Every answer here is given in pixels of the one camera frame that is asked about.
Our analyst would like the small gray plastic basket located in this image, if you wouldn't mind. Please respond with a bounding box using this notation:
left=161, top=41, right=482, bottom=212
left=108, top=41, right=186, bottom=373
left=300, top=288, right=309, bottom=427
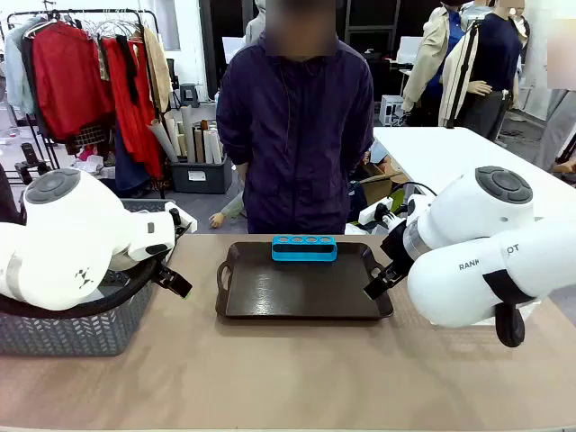
left=120, top=197, right=181, bottom=271

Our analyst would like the large gray plastic basket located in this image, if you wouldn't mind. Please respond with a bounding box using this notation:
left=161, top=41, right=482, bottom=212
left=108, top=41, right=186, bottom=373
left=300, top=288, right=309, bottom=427
left=0, top=268, right=157, bottom=357

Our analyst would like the gray storage bin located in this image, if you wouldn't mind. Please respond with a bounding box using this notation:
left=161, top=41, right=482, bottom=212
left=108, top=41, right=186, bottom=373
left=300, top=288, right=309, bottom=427
left=169, top=155, right=233, bottom=195

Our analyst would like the dummy lying on floor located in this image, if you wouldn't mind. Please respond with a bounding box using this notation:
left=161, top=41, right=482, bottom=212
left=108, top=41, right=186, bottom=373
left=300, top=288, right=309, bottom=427
left=209, top=188, right=247, bottom=229

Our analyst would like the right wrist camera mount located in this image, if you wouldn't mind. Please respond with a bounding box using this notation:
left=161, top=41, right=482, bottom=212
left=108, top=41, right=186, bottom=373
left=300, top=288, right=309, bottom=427
left=357, top=193, right=409, bottom=229

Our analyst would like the mannequin in navy top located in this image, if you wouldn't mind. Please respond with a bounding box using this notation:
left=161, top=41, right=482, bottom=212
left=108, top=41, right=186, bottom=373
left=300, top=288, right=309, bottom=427
left=438, top=0, right=532, bottom=141

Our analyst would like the black step stool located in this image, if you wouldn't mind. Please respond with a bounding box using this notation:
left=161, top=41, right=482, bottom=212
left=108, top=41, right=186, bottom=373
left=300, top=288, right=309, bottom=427
left=178, top=83, right=202, bottom=109

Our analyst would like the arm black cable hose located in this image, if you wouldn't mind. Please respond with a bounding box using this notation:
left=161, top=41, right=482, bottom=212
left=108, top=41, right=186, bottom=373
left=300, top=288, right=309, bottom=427
left=0, top=256, right=159, bottom=320
left=493, top=301, right=527, bottom=348

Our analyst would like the black metal clothes rack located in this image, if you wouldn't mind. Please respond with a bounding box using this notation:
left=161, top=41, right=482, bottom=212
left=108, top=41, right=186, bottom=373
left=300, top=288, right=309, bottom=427
left=6, top=8, right=163, bottom=199

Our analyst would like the beige garment on hanger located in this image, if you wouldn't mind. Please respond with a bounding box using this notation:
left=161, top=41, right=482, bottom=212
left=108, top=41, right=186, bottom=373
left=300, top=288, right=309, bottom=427
left=142, top=26, right=175, bottom=113

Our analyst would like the gray paper roll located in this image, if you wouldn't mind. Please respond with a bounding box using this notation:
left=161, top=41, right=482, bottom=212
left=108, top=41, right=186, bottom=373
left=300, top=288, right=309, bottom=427
left=181, top=105, right=197, bottom=164

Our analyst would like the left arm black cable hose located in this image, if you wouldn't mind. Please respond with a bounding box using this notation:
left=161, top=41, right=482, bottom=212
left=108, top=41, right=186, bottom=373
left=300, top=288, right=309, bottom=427
left=0, top=256, right=159, bottom=320

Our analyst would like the pale blue garment on hanger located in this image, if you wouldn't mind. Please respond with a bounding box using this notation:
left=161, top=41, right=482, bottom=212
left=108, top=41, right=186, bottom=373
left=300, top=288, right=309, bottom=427
left=4, top=17, right=38, bottom=116

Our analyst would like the cardboard box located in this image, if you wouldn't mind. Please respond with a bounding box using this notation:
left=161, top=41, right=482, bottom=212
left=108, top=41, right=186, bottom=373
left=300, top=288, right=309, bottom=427
left=359, top=160, right=407, bottom=204

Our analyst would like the figure in gray hoodie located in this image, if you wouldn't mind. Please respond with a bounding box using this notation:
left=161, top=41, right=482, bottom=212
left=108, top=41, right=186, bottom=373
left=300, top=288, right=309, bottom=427
left=245, top=0, right=271, bottom=46

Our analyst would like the white table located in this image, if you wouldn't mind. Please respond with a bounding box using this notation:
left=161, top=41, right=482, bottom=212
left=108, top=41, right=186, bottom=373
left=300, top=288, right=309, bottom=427
left=373, top=126, right=576, bottom=221

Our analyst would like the red jacket on hanger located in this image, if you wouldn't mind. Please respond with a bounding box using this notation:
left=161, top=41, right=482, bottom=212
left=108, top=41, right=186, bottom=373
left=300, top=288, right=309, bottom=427
left=31, top=22, right=116, bottom=141

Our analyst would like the person in purple jacket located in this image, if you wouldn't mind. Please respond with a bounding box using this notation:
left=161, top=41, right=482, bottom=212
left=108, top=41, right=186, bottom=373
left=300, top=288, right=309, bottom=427
left=215, top=0, right=375, bottom=235

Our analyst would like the mannequin in beige trench coat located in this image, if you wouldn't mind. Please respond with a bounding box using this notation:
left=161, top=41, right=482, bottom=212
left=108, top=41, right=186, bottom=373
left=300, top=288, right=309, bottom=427
left=401, top=0, right=467, bottom=128

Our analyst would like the dark brown serving tray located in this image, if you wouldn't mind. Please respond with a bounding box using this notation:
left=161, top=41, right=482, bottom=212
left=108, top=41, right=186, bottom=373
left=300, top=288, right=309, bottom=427
left=214, top=241, right=395, bottom=321

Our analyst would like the red dress on hanger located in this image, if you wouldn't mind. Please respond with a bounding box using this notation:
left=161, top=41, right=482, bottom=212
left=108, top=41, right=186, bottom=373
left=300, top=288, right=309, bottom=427
left=101, top=38, right=164, bottom=179

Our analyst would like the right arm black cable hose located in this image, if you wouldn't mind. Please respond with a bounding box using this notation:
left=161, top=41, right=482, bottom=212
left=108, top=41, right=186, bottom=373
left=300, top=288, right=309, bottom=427
left=493, top=301, right=527, bottom=348

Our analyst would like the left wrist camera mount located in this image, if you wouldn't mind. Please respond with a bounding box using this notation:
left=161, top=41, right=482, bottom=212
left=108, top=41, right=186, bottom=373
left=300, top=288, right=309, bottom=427
left=164, top=201, right=199, bottom=236

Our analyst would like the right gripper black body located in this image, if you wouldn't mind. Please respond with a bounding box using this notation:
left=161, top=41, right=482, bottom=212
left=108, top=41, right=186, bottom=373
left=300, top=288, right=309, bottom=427
left=380, top=222, right=422, bottom=275

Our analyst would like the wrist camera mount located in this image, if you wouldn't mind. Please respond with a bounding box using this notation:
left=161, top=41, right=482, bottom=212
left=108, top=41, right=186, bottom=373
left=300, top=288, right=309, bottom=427
left=164, top=201, right=199, bottom=236
left=357, top=193, right=409, bottom=229

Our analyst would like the blue test tube rack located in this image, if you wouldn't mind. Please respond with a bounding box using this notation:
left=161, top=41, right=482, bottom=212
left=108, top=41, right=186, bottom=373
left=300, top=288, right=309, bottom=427
left=271, top=234, right=338, bottom=263

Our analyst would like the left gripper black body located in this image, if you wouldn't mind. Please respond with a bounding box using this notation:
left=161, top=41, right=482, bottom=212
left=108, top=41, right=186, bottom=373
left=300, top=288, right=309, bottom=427
left=151, top=260, right=176, bottom=285

